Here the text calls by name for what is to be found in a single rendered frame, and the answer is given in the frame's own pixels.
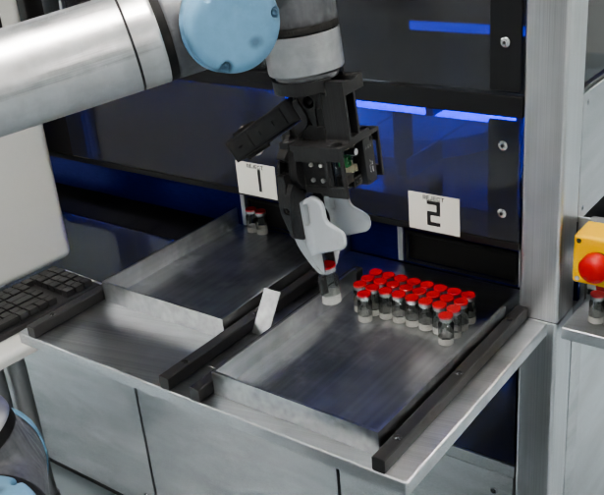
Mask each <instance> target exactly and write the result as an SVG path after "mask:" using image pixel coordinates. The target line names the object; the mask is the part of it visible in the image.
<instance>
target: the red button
mask: <svg viewBox="0 0 604 495"><path fill-rule="evenodd" d="M578 272H579V275H580V277H581V278H582V279H583V280H584V281H586V282H588V283H591V284H599V283H602V282H604V255H603V254H601V253H597V252H591V253H588V254H587V255H586V256H585V257H584V258H583V259H582V260H581V261H580V262H579V264H578Z"/></svg>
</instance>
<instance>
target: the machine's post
mask: <svg viewBox="0 0 604 495"><path fill-rule="evenodd" d="M587 15H588V0H526V29H525V71H524V114H523V157H522V241H521V284H520V305H522V306H526V307H527V308H528V313H527V319H531V320H535V321H539V322H543V323H546V324H547V335H546V336H545V337H544V338H543V340H542V341H541V342H540V343H539V344H538V345H537V347H536V348H535V349H534V350H533V351H532V352H531V354H530V355H529V356H528V357H527V358H526V359H525V361H524V362H523V363H522V364H521V365H520V367H519V370H518V412H517V455H516V495H563V487H564V468H565V449H566V430H567V411H568V393H569V373H570V354H571V341H569V340H565V339H562V338H561V336H562V327H563V326H564V324H565V323H566V322H567V321H568V320H569V318H570V317H571V316H572V315H573V297H574V280H573V266H574V246H575V235H576V233H577V204H578V185H579V166H580V147H581V128H582V109H583V91H584V71H585V52H586V34H587Z"/></svg>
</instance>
